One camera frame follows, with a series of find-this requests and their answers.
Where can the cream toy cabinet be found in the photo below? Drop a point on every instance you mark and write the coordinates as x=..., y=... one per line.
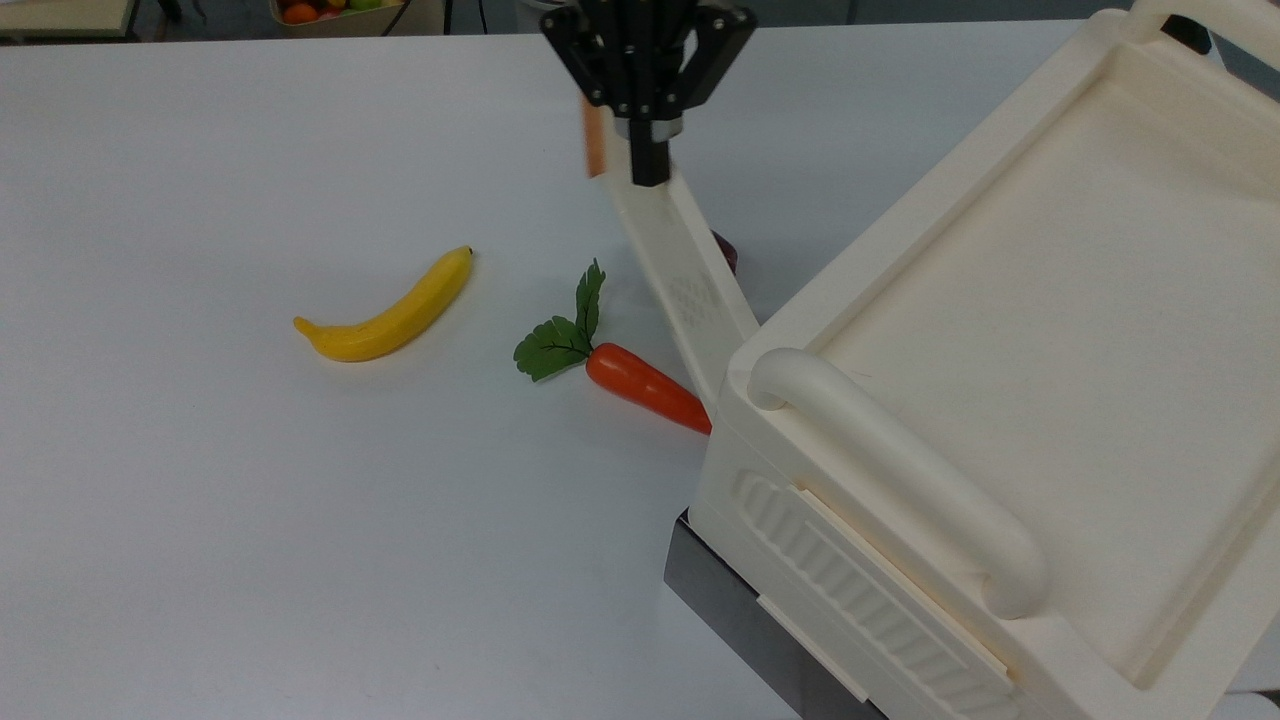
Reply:
x=1050, y=330

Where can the black object behind cabinet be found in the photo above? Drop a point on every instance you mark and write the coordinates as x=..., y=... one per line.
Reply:
x=1188, y=35

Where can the wooden side table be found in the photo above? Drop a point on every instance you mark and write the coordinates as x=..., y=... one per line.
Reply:
x=60, y=15

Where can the box of toy fruits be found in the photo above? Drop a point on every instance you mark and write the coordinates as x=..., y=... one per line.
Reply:
x=330, y=8

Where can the dark brown cabinet base drawer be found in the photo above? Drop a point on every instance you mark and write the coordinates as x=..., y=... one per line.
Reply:
x=730, y=600

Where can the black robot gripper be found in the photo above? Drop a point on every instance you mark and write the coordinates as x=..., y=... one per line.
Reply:
x=640, y=55

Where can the yellow toy banana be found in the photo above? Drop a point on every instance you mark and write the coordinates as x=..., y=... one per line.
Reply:
x=400, y=318

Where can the dark red toy pepper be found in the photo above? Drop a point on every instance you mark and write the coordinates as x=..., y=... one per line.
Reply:
x=728, y=252

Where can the cream cabinet door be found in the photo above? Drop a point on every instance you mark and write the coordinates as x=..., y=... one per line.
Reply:
x=690, y=290

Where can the orange toy carrot with leaves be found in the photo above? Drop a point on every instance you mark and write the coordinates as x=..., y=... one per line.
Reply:
x=640, y=385

